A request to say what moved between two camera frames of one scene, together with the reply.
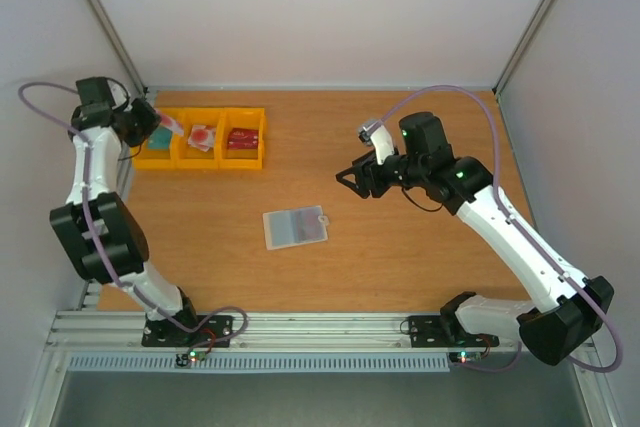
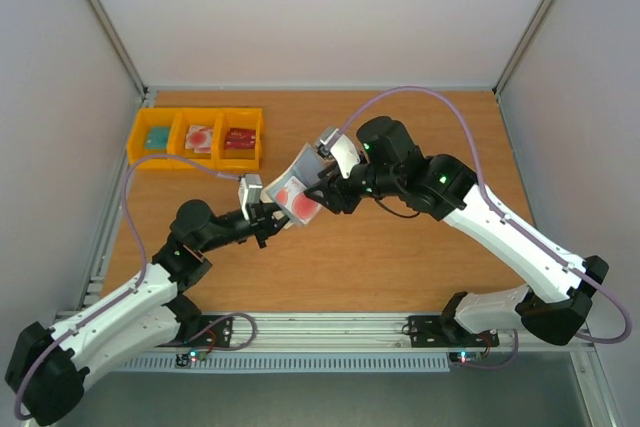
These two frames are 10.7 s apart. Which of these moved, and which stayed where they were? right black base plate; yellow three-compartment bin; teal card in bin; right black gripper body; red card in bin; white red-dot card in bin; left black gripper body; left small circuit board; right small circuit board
Moved: left black gripper body; right black gripper body
Stayed: right small circuit board; left small circuit board; yellow three-compartment bin; right black base plate; white red-dot card in bin; teal card in bin; red card in bin
